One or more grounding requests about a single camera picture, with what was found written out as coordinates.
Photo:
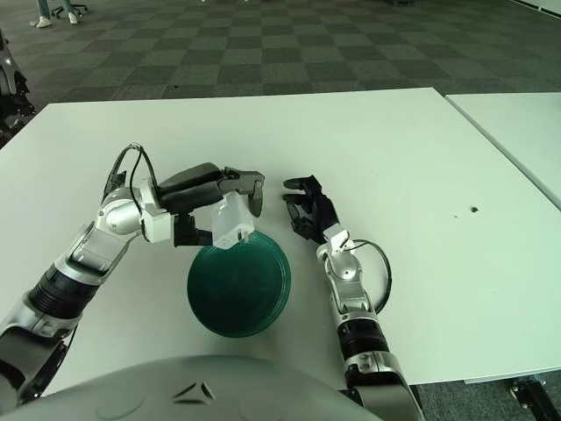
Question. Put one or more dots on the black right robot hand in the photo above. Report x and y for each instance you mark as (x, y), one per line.
(320, 210)

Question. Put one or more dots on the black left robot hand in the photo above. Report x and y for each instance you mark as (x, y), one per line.
(188, 188)

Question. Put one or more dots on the white charger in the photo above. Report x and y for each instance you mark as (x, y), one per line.
(230, 223)

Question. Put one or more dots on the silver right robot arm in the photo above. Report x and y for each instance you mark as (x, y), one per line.
(346, 267)

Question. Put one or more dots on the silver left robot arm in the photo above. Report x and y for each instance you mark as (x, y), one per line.
(87, 250)

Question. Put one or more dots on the green plate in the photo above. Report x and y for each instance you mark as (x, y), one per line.
(241, 294)

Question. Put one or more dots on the black office chair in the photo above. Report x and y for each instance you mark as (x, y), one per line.
(9, 109)

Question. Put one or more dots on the grey robot torso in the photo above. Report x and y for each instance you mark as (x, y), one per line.
(175, 390)

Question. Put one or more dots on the black swivel chair base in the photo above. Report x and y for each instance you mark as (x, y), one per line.
(59, 11)

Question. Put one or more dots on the person with white shoes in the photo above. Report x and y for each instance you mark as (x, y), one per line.
(43, 23)

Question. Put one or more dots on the black table foot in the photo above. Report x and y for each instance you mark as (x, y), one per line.
(530, 392)

